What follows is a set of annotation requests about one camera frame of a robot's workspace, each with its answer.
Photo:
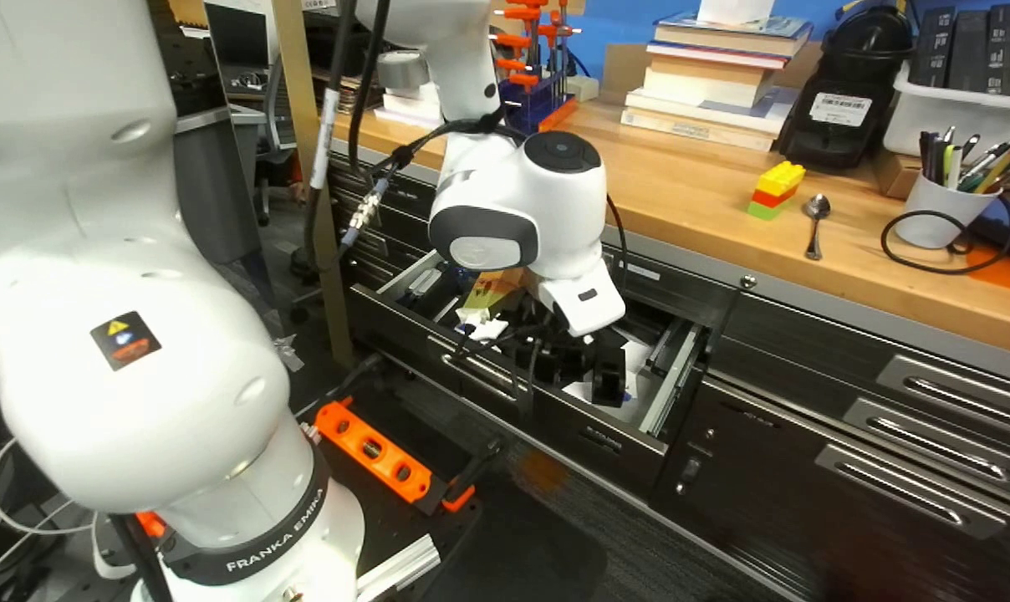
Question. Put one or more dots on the black metal drawer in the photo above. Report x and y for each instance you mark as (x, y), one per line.
(405, 302)

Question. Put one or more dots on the black bag with label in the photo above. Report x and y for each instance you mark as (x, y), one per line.
(843, 105)

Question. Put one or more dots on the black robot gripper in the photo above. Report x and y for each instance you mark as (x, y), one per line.
(507, 314)

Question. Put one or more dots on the wooden post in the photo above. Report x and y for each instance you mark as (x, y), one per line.
(296, 61)

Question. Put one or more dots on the white storage bin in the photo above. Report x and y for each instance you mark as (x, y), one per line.
(958, 76)

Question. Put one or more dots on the white cup with pens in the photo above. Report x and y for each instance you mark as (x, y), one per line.
(956, 189)

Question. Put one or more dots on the black tool cabinet workbench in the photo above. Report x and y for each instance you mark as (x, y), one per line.
(852, 427)

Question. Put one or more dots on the black parts in drawer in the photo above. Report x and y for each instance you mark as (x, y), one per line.
(605, 364)

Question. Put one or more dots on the stack of books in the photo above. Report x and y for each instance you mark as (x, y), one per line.
(716, 83)

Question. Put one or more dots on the metal spoon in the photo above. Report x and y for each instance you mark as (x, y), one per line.
(816, 208)

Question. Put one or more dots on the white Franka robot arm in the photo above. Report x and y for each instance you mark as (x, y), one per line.
(133, 369)

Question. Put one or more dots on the orange spirit level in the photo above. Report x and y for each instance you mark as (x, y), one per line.
(390, 464)

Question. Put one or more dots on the colourful lego brick stack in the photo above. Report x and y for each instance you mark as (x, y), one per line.
(775, 189)

